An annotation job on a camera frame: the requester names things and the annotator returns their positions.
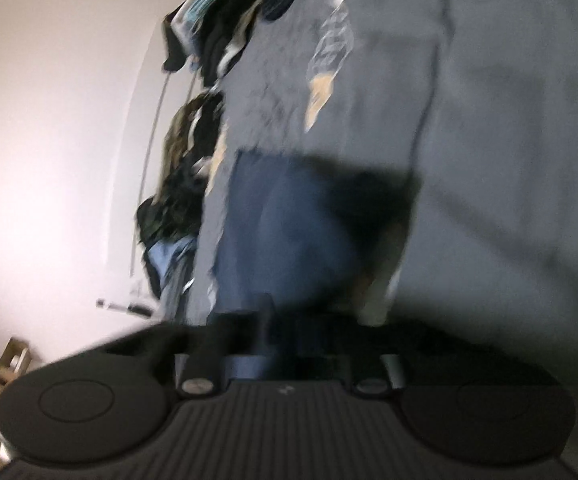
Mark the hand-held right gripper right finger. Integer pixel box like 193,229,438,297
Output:
279,312,474,396

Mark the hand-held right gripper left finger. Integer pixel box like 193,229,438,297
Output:
106,295,277,398

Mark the navy blue garment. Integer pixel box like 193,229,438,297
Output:
211,147,424,333

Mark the stack of folded clothes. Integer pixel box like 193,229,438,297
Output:
161,0,274,88

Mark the light blue garment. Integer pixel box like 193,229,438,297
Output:
145,236,197,283

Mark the black brush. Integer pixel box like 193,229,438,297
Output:
95,298,154,318

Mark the dark green garment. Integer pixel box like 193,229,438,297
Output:
135,167,207,253

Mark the brown jacket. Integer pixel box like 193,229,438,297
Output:
161,91,227,196

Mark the grey-blue printed quilt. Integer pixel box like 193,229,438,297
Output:
189,0,578,466

